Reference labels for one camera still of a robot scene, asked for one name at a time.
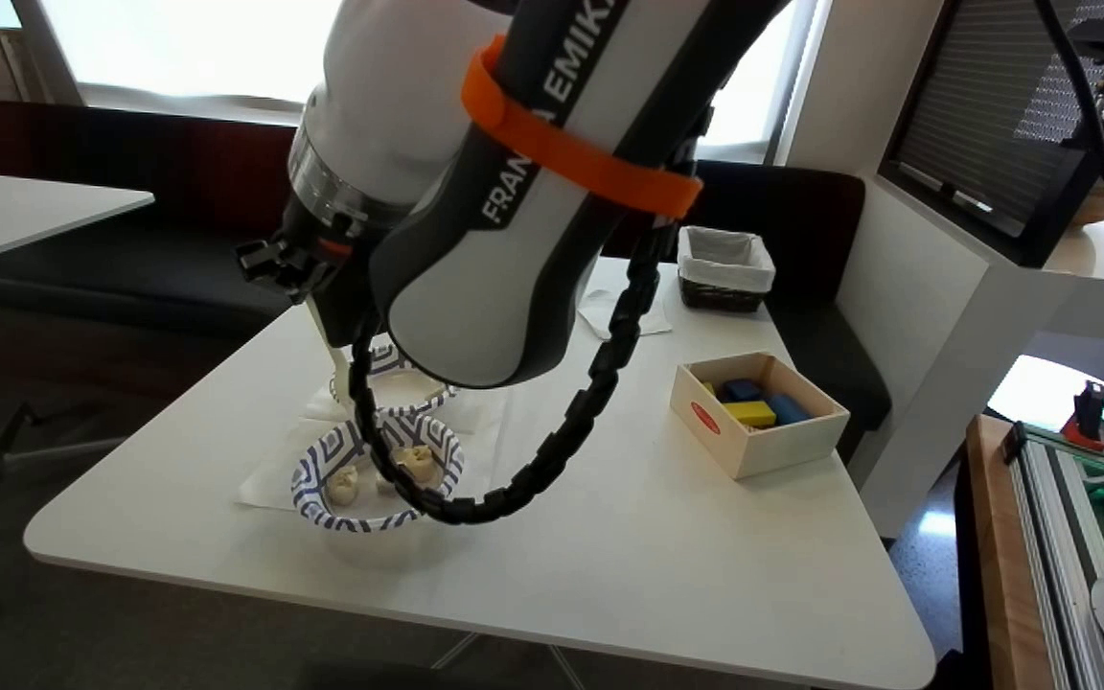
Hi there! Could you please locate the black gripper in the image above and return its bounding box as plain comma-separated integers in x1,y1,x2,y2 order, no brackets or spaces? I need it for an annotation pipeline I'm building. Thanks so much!
237,201,382,351

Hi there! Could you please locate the blue patterned paper bowl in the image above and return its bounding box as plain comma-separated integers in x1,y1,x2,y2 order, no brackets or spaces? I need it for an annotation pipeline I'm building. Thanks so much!
288,413,472,535

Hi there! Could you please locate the dark red upholstered bench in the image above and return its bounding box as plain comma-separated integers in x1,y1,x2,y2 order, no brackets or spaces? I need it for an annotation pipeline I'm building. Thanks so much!
0,101,896,466

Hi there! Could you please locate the beige food piece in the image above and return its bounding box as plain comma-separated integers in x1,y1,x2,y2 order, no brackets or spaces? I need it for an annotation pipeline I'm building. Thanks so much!
390,436,444,491
320,462,369,511

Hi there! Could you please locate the white background table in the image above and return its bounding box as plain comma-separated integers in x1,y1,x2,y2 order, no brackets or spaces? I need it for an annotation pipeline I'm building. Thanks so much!
0,167,158,281

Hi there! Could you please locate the white paper napkin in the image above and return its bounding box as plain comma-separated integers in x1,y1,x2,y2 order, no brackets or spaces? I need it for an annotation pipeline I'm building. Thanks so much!
574,272,677,346

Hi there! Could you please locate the dark basket with white liner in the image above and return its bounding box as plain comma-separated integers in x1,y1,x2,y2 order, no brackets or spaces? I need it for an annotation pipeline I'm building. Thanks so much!
674,222,783,313

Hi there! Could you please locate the blue block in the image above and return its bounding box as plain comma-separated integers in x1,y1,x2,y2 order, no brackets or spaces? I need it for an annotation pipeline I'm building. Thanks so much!
711,377,767,406
761,386,817,425

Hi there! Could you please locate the yellow block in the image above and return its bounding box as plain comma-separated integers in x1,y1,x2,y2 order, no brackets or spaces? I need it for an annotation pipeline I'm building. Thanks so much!
720,399,783,434

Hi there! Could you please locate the light wooden box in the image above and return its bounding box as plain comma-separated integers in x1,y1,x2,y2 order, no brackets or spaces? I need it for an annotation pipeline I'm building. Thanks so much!
668,347,856,487

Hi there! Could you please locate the white cabinet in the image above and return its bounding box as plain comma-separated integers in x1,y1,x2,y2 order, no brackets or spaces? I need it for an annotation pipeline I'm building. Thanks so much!
845,167,1104,546

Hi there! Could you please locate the dark monitor screen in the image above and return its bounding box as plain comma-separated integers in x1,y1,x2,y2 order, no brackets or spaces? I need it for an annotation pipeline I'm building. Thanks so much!
876,0,1104,272

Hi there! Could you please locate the red and black clamp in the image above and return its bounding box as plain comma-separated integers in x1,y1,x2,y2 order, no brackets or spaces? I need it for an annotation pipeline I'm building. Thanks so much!
1059,381,1104,455

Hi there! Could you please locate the orange strap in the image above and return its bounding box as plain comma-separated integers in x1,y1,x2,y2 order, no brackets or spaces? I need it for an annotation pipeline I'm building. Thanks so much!
454,34,707,225

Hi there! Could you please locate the black cable conduit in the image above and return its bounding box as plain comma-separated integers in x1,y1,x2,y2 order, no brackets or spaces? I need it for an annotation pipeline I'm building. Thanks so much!
343,225,670,534

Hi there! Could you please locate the aluminium frame rig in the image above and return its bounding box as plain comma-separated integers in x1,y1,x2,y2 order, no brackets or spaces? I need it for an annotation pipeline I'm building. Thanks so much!
964,413,1104,690

